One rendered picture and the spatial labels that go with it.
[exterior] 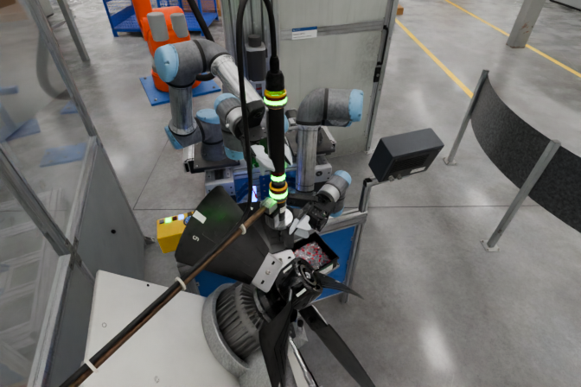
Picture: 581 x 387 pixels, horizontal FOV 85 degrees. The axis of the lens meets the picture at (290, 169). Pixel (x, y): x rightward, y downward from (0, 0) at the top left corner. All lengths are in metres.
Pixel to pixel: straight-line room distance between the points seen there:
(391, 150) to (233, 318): 0.87
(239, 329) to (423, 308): 1.66
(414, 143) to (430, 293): 1.31
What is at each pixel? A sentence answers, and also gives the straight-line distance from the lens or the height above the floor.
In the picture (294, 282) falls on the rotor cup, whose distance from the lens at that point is 0.88.
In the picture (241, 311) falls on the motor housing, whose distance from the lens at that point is 0.93.
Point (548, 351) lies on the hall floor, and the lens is 2.62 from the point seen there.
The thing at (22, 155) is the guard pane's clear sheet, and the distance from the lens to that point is 1.38.
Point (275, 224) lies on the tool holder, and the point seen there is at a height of 1.39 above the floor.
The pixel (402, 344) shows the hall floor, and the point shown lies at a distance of 2.26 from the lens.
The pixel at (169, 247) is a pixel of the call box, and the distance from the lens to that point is 1.32.
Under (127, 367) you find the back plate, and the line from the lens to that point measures 0.81.
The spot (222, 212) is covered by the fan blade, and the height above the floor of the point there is 1.41.
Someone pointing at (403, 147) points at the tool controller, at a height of 1.24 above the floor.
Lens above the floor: 2.00
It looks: 39 degrees down
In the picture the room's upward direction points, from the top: straight up
